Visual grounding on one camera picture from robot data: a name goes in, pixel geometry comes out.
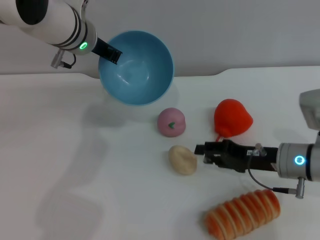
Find orange pear toy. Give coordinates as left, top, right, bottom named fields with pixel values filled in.
left=213, top=98, right=254, bottom=142

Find striped orange bread roll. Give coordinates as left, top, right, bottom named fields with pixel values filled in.
left=204, top=188, right=282, bottom=239

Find pink peach bun toy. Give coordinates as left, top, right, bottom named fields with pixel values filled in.
left=156, top=107, right=187, bottom=138

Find beige egg yolk pastry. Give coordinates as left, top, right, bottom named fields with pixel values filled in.
left=168, top=145, right=198, bottom=176

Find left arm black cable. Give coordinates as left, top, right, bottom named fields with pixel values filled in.
left=50, top=48, right=77, bottom=69

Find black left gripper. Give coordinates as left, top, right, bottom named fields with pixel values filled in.
left=90, top=37, right=123, bottom=66

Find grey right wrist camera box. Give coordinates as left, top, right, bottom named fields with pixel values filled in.
left=299, top=88, right=320, bottom=130

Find blue plastic bowl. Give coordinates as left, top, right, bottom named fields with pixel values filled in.
left=97, top=30, right=175, bottom=107

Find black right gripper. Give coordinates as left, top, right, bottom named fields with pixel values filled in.
left=194, top=139, right=279, bottom=174

